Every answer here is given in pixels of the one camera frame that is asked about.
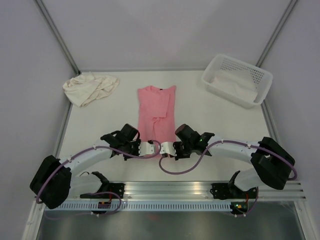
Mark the white slotted cable duct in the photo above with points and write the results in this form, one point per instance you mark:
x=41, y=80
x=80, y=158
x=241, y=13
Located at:
x=161, y=206

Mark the pink t-shirt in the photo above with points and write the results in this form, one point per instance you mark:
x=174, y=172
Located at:
x=156, y=115

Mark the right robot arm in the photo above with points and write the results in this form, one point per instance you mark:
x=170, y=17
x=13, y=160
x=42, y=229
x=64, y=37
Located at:
x=271, y=164

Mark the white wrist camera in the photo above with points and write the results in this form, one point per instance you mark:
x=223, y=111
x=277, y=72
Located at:
x=167, y=148
x=146, y=149

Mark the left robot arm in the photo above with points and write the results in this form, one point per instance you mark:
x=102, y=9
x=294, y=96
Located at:
x=56, y=178

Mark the white plastic basket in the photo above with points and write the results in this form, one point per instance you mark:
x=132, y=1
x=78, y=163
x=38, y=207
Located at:
x=261, y=78

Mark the left aluminium frame post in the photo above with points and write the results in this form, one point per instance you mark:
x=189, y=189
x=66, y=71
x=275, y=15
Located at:
x=57, y=35

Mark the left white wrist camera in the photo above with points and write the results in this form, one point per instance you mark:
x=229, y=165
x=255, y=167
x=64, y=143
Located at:
x=146, y=149

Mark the aluminium mounting rail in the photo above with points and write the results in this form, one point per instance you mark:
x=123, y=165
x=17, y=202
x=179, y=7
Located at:
x=293, y=191

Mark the cream white t-shirt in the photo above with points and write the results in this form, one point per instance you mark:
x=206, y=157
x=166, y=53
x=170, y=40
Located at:
x=88, y=87

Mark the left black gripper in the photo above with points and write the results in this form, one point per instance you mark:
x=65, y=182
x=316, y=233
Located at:
x=136, y=143

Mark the aluminium frame post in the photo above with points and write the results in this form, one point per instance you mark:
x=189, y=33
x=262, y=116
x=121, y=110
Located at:
x=57, y=35
x=277, y=31

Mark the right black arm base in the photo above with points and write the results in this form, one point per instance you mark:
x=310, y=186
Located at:
x=229, y=191

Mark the white cloth in basket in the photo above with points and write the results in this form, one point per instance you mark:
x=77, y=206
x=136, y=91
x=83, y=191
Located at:
x=236, y=86

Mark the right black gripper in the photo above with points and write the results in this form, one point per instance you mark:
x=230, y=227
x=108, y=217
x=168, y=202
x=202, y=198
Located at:
x=175, y=144

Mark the right aluminium frame post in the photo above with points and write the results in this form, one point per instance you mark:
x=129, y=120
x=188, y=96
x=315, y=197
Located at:
x=277, y=31

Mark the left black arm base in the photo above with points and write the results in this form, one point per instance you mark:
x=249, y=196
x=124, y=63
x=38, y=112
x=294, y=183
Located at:
x=106, y=188

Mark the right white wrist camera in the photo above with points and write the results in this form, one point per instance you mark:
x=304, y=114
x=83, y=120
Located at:
x=167, y=148

